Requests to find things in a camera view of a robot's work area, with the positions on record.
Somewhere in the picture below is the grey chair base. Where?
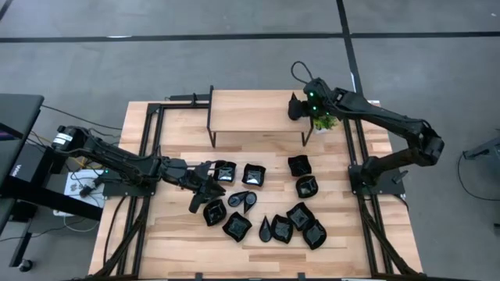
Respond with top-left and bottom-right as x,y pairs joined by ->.
462,130 -> 500,160

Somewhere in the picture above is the wooden shelf with black legs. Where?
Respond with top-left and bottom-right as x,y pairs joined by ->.
205,84 -> 314,148

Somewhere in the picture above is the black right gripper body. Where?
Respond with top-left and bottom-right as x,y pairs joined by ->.
302,76 -> 338,118

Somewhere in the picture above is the white paper sheet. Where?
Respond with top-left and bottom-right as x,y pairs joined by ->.
63,168 -> 107,208

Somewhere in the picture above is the black clamp bar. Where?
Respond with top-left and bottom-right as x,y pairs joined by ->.
168,92 -> 212,102

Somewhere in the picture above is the black desk base frame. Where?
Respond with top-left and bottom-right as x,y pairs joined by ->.
0,181 -> 105,270

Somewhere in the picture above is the black right gripper cable loop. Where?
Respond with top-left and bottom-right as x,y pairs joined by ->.
290,60 -> 314,85

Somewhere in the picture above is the group of black trays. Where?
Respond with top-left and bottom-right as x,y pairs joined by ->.
89,101 -> 426,281

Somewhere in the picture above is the thin black floor cable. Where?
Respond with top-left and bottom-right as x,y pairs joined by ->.
457,151 -> 500,203

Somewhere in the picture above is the black computer box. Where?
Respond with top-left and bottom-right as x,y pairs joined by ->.
9,143 -> 54,184

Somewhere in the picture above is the black wavy square mini plate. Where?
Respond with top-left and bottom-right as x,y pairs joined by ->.
213,160 -> 238,183
222,212 -> 253,244
241,163 -> 267,187

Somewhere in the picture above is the green plant in white pot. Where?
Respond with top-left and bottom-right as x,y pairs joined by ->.
312,112 -> 339,134

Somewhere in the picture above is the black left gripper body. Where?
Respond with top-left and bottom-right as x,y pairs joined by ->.
158,155 -> 215,192

